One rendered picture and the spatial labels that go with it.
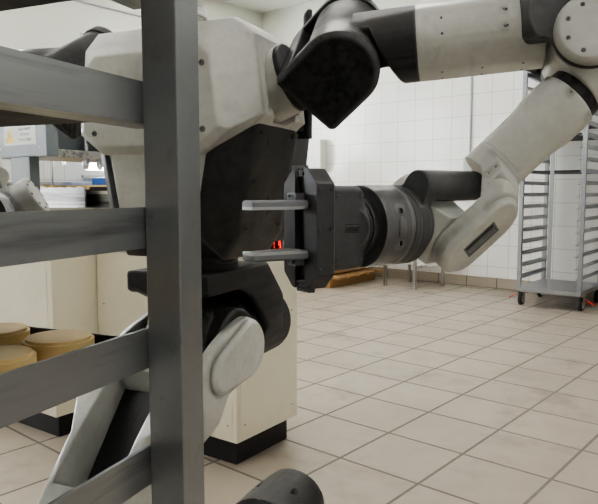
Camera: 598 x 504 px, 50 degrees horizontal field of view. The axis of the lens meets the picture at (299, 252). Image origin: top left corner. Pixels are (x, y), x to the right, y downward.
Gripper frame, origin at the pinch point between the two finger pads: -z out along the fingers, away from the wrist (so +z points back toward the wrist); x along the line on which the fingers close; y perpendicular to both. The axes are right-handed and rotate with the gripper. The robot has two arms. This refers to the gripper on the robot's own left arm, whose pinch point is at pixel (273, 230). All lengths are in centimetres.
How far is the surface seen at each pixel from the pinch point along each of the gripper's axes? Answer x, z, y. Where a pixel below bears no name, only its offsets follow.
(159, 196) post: 3.4, -15.5, 8.3
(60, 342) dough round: -6.8, -22.2, 6.0
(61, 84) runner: 10.2, -23.0, 11.1
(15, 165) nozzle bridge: 14, 22, -200
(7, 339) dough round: -7.2, -24.5, 0.7
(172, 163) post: 5.7, -14.9, 9.3
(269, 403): -68, 84, -127
